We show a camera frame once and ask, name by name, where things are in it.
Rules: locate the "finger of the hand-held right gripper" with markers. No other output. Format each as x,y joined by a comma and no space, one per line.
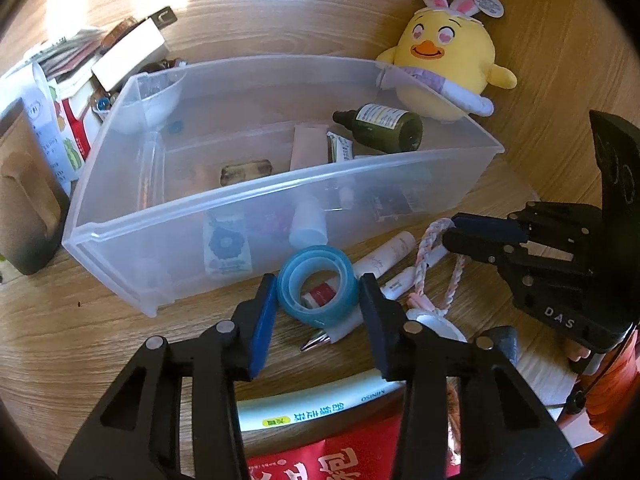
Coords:
475,247
485,226

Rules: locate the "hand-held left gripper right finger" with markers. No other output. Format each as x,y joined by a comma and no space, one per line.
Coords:
372,320

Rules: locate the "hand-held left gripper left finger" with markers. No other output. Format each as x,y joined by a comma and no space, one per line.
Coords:
262,320

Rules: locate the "white pen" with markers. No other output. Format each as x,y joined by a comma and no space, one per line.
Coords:
340,330

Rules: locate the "short white tube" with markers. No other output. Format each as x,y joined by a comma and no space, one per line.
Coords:
397,285

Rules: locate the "blue tape roll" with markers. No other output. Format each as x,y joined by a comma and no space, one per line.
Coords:
290,285

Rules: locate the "small red item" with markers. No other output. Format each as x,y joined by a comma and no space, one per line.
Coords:
320,296

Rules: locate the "white cosmetic tube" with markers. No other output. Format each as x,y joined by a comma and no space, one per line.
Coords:
385,255

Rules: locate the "light blue bottle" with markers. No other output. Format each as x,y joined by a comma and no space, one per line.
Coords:
225,245

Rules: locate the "large white tube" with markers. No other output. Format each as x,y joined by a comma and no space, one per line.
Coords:
310,405

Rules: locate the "white plastic bottle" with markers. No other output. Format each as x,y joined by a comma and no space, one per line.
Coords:
307,222

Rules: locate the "clear plastic box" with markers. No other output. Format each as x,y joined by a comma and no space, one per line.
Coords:
250,210

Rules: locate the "dark green bottle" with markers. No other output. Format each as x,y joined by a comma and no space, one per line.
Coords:
385,127

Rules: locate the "red envelope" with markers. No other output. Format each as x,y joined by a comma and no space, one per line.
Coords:
330,457

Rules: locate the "translucent brown block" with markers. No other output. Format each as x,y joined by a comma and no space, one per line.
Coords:
245,172

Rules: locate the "small white tube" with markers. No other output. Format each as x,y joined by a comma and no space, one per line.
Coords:
342,150

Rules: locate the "pink packet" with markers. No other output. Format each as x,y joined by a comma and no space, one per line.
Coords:
307,147

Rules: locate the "person's right forearm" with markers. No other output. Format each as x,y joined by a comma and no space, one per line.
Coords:
617,390

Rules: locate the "person's right hand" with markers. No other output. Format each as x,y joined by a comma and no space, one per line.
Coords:
577,352

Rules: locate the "yellow chick plush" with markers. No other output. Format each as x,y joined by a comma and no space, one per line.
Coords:
445,60

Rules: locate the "glass bowl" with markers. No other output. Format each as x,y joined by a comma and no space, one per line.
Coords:
150,105

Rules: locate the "brown lidded mug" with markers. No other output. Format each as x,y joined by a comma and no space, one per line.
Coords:
25,200

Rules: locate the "white fruit printed carton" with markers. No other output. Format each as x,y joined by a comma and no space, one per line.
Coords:
75,130

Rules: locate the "pile of glass beads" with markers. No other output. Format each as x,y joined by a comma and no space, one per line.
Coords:
102,102

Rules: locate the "white cardboard box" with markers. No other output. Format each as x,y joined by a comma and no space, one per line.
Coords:
130,55

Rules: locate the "dark flat clip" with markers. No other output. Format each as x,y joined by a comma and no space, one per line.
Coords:
164,16

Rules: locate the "stack of books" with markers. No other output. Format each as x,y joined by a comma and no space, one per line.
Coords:
65,52

